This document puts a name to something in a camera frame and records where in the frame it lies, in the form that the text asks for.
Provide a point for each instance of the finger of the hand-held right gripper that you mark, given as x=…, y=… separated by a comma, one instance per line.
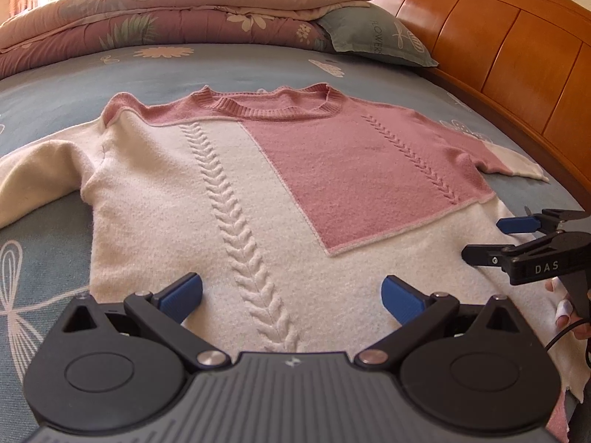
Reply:
x=517, y=226
x=485, y=256

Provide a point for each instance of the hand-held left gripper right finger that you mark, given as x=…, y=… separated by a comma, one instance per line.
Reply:
x=401, y=301

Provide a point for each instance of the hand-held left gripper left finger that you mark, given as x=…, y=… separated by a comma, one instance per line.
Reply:
x=180, y=293

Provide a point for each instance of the pink and white knit sweater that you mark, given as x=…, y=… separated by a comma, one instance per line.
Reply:
x=323, y=170

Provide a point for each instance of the person's right hand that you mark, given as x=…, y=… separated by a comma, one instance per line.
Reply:
x=564, y=314

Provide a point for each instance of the wooden headboard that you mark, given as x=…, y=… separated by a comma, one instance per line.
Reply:
x=508, y=46

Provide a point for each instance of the grey-green printed pillow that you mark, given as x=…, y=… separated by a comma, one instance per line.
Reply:
x=374, y=37

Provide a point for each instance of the pink floral quilt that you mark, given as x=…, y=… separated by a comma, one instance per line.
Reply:
x=161, y=14

